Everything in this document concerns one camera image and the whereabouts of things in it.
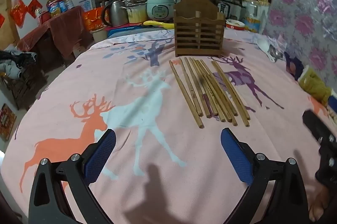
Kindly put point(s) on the brown wooden chopstick holder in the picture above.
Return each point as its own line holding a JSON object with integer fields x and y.
{"x": 198, "y": 29}

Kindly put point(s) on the steel electric kettle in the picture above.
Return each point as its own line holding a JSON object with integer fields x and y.
{"x": 117, "y": 13}

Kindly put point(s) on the red patterned box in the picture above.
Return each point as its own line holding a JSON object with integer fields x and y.
{"x": 7, "y": 122}

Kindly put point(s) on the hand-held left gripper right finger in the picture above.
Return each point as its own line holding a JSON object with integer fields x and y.
{"x": 237, "y": 158}

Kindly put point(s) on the yellow plastic jug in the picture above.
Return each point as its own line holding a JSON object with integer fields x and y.
{"x": 137, "y": 14}

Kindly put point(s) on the blue plastic tray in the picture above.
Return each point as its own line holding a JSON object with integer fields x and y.
{"x": 123, "y": 30}

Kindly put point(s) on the maroon tablecloth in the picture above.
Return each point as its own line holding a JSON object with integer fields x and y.
{"x": 60, "y": 29}

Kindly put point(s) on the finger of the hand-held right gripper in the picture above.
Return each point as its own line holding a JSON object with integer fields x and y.
{"x": 325, "y": 150}

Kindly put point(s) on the yellow cooking oil bottle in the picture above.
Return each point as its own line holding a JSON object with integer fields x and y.
{"x": 54, "y": 6}

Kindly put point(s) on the blue tin can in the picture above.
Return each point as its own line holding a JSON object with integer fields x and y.
{"x": 62, "y": 6}

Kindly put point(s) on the red white bowl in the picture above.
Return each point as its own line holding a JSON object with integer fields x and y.
{"x": 235, "y": 25}

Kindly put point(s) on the red hanging bag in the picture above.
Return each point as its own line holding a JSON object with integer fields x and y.
{"x": 18, "y": 14}

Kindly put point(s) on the dark wooden chair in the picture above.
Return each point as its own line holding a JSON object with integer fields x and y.
{"x": 23, "y": 89}

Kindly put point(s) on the red mug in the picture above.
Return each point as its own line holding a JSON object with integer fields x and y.
{"x": 44, "y": 18}

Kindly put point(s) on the light green rice cooker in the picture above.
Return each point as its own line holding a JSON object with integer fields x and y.
{"x": 159, "y": 9}

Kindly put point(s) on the orange red gift box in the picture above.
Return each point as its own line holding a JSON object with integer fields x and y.
{"x": 94, "y": 19}

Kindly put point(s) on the pink deer print bedsheet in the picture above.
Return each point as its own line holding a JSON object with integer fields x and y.
{"x": 65, "y": 108}

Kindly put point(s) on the pile of dark clothes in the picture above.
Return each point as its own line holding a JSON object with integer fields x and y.
{"x": 15, "y": 61}

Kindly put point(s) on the white ceramic spoon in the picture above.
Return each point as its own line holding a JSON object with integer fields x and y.
{"x": 262, "y": 44}

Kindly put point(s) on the red diamond paper decoration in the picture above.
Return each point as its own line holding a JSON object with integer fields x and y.
{"x": 34, "y": 7}

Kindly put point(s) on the navy blue cloth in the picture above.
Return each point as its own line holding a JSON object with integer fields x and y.
{"x": 294, "y": 65}

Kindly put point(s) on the white tin can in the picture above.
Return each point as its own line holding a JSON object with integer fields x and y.
{"x": 69, "y": 3}

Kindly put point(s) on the silver black pressure cooker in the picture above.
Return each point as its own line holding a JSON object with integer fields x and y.
{"x": 229, "y": 2}

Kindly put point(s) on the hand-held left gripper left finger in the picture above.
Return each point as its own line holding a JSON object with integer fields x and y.
{"x": 101, "y": 155}

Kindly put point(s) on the white plastic bucket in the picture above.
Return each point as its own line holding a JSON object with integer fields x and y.
{"x": 99, "y": 35}

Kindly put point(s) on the clear plastic bottle yellow label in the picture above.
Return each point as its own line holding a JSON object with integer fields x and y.
{"x": 252, "y": 18}

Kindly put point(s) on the bunch of wooden chopsticks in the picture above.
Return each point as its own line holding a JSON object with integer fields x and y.
{"x": 208, "y": 92}

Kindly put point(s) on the cardboard box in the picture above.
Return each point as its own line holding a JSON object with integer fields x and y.
{"x": 79, "y": 47}

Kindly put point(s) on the person's right hand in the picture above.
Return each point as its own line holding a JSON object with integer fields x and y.
{"x": 320, "y": 203}

